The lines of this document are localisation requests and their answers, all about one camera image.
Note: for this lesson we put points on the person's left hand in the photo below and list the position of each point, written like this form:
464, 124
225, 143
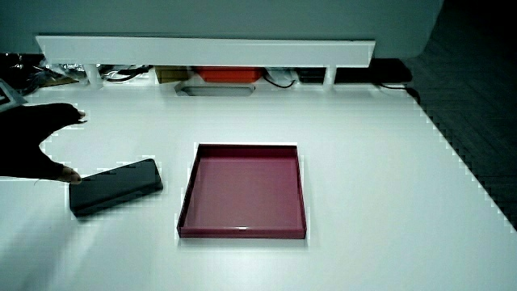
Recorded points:
22, 141

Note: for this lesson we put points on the black battery pack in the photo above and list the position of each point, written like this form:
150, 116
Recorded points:
115, 186

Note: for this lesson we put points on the white desk shelf riser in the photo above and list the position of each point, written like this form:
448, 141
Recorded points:
210, 50

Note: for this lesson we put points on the white desk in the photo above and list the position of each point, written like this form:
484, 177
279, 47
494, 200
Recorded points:
363, 182

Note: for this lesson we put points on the crinkled silver foil bag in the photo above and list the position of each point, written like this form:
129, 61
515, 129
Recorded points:
70, 69

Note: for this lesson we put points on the olive cardboard box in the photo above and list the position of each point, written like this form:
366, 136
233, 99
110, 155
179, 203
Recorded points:
171, 74

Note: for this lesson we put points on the orange box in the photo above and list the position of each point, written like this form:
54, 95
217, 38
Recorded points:
230, 74

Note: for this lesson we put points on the maroon tray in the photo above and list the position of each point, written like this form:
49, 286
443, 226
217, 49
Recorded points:
244, 194

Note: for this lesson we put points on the black box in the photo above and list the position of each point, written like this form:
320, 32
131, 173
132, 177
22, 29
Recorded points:
311, 75

